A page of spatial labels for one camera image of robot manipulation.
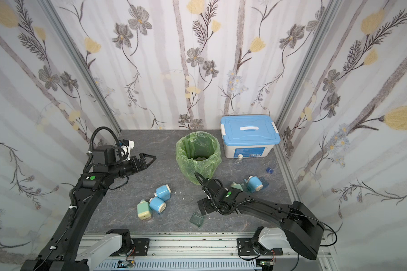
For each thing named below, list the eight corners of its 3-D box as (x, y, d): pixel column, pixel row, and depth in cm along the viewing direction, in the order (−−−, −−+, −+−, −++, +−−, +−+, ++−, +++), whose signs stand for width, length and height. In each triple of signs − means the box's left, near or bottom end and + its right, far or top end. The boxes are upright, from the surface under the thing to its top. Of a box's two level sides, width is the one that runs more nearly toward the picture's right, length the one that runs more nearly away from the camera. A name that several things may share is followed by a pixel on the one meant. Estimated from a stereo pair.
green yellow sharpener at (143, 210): (142, 222, 83) (137, 218, 77) (141, 206, 88) (136, 201, 83) (153, 219, 84) (149, 214, 79) (151, 203, 89) (147, 198, 84)
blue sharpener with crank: (251, 195, 92) (253, 189, 86) (245, 182, 96) (247, 176, 91) (260, 192, 93) (263, 186, 87) (254, 180, 98) (257, 174, 92)
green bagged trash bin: (179, 190, 94) (173, 166, 75) (183, 158, 108) (178, 131, 89) (218, 190, 94) (221, 166, 75) (217, 158, 108) (219, 131, 89)
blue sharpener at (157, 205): (150, 208, 87) (146, 202, 82) (157, 199, 90) (154, 194, 85) (161, 217, 85) (157, 212, 79) (168, 208, 87) (165, 203, 82)
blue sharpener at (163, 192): (157, 197, 91) (153, 191, 85) (167, 188, 95) (165, 181, 88) (163, 204, 89) (159, 198, 82) (174, 195, 92) (171, 188, 86)
